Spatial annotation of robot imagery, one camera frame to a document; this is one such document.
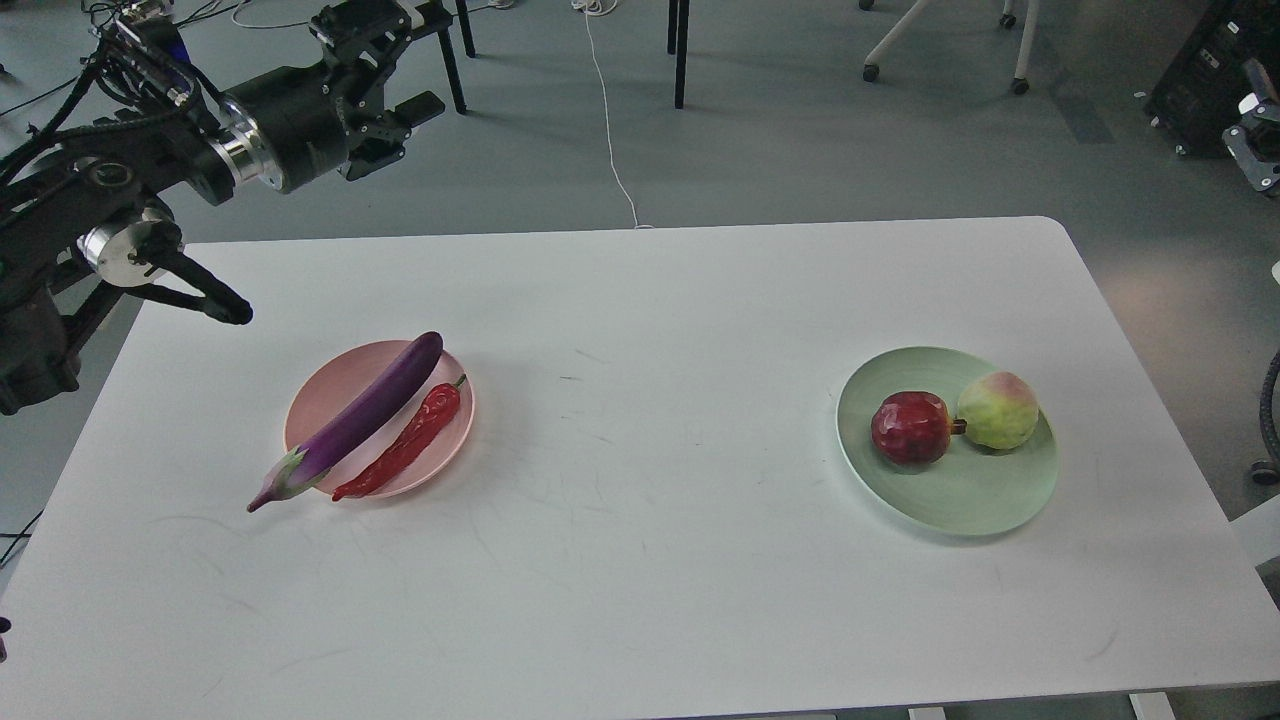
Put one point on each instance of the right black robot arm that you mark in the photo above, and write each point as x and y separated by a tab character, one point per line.
1252	143

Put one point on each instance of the pink plate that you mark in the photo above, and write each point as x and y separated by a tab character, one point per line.
440	440

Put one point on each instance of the black table leg right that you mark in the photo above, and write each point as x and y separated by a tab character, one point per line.
677	45

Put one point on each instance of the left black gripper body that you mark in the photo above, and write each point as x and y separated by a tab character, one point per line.
299	123

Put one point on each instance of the black table leg left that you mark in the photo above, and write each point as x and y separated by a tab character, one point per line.
444	22

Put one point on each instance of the purple eggplant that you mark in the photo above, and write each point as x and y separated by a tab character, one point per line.
340	418

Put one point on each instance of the white office chair base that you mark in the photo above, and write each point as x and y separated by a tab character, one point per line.
905	44

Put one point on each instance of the dark red pomegranate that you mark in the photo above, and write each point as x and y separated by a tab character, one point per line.
914	428

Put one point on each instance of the black table leg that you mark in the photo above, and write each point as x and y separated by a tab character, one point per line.
677	45
444	22

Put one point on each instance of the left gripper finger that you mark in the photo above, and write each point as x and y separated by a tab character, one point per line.
373	33
374	143

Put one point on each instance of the red chili pepper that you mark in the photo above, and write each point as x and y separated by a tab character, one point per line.
436	412

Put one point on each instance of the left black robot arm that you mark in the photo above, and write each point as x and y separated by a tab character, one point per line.
83	219

